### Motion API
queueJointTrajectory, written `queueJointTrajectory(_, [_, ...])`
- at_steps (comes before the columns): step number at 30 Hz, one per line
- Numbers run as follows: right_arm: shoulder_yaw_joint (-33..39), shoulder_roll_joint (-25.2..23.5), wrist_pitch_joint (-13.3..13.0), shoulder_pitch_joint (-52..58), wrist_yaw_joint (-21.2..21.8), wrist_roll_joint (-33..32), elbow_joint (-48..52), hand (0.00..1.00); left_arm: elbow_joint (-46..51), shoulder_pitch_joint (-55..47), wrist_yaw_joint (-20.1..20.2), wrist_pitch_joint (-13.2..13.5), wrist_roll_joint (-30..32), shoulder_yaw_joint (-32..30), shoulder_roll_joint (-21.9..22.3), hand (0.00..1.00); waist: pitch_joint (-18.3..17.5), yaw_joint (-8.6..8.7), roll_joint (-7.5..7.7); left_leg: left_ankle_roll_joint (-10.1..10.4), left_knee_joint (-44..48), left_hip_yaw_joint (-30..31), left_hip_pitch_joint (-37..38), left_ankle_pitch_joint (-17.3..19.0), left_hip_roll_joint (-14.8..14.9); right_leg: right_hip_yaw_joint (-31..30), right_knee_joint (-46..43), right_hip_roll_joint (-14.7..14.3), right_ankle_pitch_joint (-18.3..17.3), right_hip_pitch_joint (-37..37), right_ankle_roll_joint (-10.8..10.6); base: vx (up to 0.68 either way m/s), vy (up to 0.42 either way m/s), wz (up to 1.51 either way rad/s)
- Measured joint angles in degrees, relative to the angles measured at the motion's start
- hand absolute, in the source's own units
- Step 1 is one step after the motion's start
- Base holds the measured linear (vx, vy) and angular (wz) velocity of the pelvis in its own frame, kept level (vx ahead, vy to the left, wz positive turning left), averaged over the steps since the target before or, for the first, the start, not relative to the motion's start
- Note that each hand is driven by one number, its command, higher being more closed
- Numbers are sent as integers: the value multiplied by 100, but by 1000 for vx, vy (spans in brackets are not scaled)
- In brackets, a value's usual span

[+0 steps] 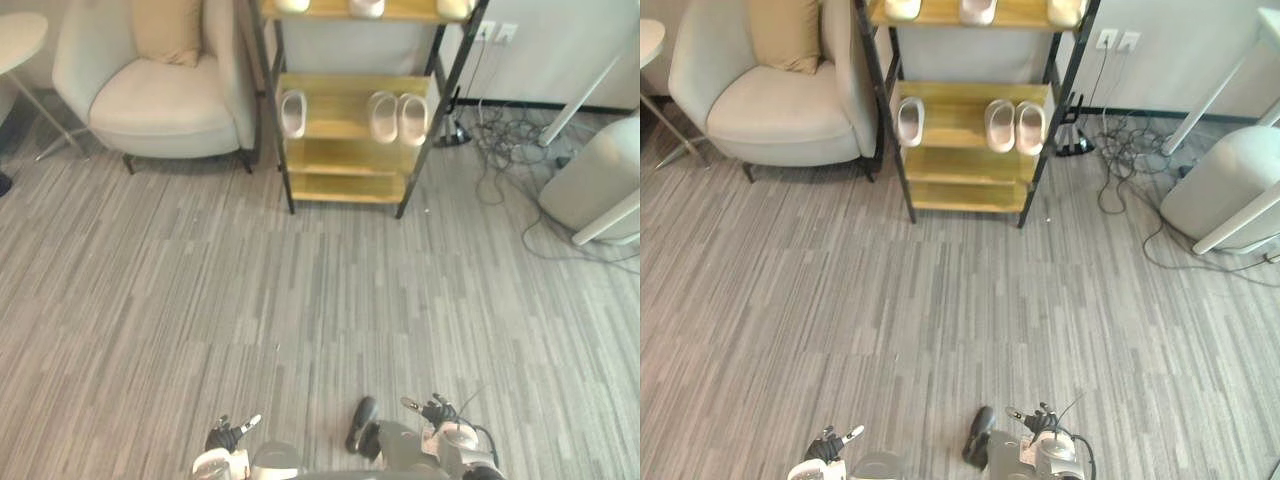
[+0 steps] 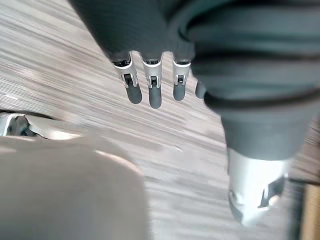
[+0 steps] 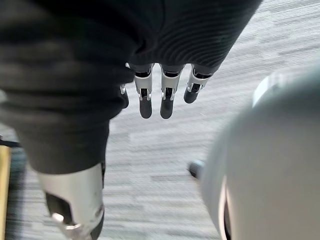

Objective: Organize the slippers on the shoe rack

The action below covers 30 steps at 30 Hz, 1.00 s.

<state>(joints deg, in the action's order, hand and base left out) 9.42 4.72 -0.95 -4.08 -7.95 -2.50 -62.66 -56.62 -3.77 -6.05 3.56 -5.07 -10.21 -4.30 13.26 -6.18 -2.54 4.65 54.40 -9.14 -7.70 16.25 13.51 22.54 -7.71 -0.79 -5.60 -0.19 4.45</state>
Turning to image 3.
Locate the silver robot leg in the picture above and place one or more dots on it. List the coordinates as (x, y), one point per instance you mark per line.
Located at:
(262, 160)

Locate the wooden shoe rack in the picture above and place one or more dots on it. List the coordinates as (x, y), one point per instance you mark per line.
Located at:
(4, 180)

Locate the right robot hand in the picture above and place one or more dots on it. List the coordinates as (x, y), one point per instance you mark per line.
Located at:
(105, 50)

